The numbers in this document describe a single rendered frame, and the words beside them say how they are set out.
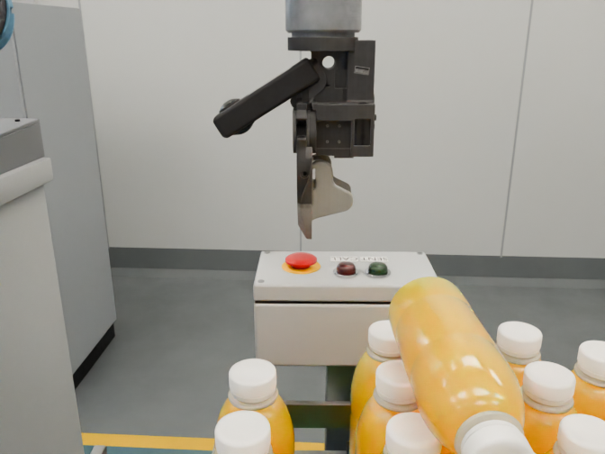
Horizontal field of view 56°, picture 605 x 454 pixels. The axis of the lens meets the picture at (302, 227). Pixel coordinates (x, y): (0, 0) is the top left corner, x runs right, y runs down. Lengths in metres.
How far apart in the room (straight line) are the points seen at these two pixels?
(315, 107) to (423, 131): 2.59
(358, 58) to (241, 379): 0.32
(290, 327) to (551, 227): 2.91
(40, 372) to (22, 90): 1.20
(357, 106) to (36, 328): 0.71
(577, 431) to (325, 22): 0.39
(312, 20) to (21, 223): 0.63
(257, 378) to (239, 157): 2.76
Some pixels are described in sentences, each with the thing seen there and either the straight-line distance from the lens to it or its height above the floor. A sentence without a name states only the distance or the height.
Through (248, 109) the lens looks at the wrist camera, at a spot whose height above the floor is 1.28.
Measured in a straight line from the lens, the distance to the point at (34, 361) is 1.08.
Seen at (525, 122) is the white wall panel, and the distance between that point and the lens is 3.26.
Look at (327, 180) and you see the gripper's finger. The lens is 0.59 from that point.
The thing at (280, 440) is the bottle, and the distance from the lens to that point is 0.49.
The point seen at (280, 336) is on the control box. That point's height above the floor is 1.04.
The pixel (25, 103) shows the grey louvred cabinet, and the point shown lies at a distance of 2.10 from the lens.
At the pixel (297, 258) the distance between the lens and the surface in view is 0.63.
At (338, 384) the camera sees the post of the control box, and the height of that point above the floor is 0.96.
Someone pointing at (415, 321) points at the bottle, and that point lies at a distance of 0.44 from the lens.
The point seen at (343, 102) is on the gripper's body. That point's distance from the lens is 0.58.
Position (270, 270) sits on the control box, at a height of 1.10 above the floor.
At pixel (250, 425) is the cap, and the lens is 0.42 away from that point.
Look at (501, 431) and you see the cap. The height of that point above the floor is 1.14.
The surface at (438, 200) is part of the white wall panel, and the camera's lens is 3.24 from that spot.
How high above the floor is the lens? 1.35
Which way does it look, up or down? 19 degrees down
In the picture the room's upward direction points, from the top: straight up
